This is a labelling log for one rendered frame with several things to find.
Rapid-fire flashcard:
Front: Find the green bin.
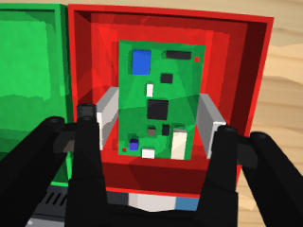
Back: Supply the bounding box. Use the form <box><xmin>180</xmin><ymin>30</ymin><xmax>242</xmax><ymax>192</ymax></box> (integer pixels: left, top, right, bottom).
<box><xmin>0</xmin><ymin>3</ymin><xmax>74</xmax><ymax>161</ymax></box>

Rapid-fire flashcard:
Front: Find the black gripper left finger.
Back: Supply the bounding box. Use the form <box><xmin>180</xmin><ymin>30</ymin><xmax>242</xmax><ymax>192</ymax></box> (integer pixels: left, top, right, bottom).
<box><xmin>0</xmin><ymin>87</ymin><xmax>119</xmax><ymax>227</ymax></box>

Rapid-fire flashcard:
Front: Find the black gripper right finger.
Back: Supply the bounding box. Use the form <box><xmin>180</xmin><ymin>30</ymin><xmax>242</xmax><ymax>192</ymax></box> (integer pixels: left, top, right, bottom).
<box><xmin>192</xmin><ymin>94</ymin><xmax>303</xmax><ymax>227</ymax></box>

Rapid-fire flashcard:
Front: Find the red open-top bin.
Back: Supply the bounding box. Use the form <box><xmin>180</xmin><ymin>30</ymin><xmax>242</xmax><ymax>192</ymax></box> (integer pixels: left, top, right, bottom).
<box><xmin>68</xmin><ymin>4</ymin><xmax>275</xmax><ymax>198</ymax></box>

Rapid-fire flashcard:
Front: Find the green circuit board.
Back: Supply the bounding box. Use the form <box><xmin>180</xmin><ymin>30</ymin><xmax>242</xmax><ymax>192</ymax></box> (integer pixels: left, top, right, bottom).
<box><xmin>118</xmin><ymin>40</ymin><xmax>205</xmax><ymax>160</ymax></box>

